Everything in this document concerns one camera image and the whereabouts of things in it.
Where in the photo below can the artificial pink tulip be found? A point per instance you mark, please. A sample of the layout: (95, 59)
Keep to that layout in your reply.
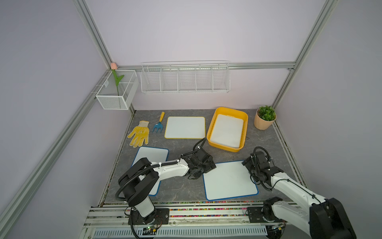
(117, 78)

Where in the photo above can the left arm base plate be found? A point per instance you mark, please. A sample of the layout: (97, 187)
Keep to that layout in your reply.
(160, 216)

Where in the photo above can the yellow work glove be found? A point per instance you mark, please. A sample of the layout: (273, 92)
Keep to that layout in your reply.
(140, 134)

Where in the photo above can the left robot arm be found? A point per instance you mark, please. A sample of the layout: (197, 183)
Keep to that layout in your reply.
(137, 182)

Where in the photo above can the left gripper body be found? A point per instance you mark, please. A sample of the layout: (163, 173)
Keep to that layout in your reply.
(205, 168)

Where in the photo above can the yellow-framed whiteboard back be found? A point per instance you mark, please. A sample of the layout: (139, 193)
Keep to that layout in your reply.
(185, 128)

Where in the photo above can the yellow plastic storage box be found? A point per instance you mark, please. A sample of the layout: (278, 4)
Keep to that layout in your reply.
(232, 113)

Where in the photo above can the blue garden fork yellow handle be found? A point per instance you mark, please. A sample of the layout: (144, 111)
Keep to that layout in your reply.
(158, 127)

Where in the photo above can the potted green plant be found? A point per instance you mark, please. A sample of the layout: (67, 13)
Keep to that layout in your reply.
(264, 118)

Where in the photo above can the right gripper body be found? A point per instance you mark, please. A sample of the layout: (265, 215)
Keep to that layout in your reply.
(251, 170)

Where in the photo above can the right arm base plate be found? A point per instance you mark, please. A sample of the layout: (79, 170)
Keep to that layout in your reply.
(256, 215)

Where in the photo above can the white mesh corner basket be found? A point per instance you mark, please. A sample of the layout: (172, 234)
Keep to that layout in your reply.
(107, 94)

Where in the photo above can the yellow-framed whiteboard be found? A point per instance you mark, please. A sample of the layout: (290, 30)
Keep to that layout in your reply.
(185, 128)
(227, 131)

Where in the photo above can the blue-framed whiteboard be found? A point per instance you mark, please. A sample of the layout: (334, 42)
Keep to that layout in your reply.
(154, 155)
(228, 180)

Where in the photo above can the white wire wall shelf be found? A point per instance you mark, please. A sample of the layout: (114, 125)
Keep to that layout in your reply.
(185, 77)

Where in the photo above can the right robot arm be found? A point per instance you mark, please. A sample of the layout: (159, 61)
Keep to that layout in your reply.
(317, 216)

